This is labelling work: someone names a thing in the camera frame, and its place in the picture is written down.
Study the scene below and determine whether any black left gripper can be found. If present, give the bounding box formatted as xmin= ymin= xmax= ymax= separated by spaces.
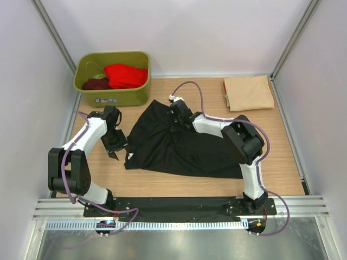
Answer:
xmin=101 ymin=129 xmax=130 ymax=160

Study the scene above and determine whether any black t shirt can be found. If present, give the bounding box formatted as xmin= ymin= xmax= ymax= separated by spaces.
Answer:
xmin=124 ymin=100 xmax=242 ymax=179

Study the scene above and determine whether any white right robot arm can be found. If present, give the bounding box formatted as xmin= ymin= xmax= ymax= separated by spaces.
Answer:
xmin=169 ymin=95 xmax=268 ymax=215

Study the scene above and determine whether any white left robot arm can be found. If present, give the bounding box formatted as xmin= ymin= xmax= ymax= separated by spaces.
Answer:
xmin=48 ymin=106 xmax=127 ymax=217

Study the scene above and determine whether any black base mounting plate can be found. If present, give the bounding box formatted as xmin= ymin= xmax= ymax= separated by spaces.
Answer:
xmin=82 ymin=196 xmax=277 ymax=218

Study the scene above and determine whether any dark maroon t shirt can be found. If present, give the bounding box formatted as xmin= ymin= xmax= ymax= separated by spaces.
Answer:
xmin=82 ymin=77 xmax=111 ymax=90

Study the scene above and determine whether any red t shirt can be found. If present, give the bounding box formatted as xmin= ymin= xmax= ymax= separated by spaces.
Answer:
xmin=104 ymin=63 xmax=148 ymax=89

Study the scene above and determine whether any folded beige t shirt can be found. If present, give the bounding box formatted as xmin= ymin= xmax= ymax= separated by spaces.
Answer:
xmin=223 ymin=75 xmax=275 ymax=112

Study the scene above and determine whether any olive green plastic bin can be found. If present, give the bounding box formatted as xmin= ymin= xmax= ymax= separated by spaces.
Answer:
xmin=73 ymin=51 xmax=151 ymax=107

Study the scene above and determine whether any slotted grey cable duct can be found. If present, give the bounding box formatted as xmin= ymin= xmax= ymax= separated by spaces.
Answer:
xmin=45 ymin=219 xmax=248 ymax=231

